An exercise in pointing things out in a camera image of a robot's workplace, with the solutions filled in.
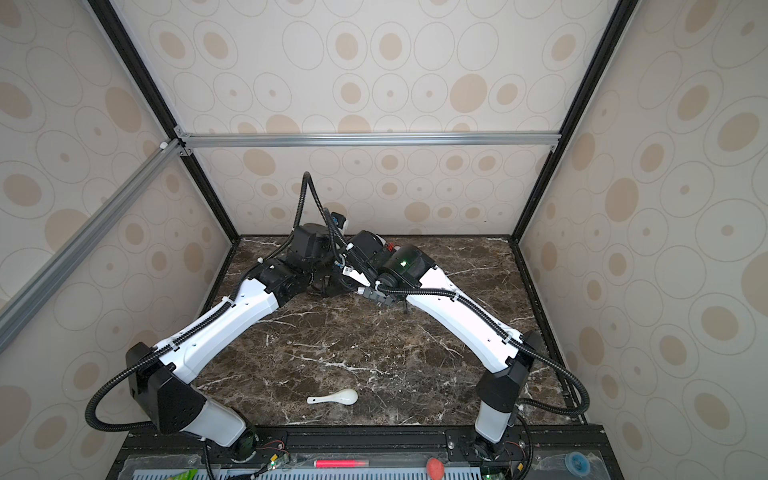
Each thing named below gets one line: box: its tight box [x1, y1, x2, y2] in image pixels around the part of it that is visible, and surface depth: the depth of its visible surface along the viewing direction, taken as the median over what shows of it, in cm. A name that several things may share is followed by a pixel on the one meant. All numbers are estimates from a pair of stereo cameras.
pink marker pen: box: [313, 459, 369, 469], surface depth 73 cm
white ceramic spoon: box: [307, 389, 359, 405], surface depth 83 cm
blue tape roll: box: [565, 451, 591, 476], surface depth 72 cm
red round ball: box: [426, 458, 445, 480], surface depth 70 cm
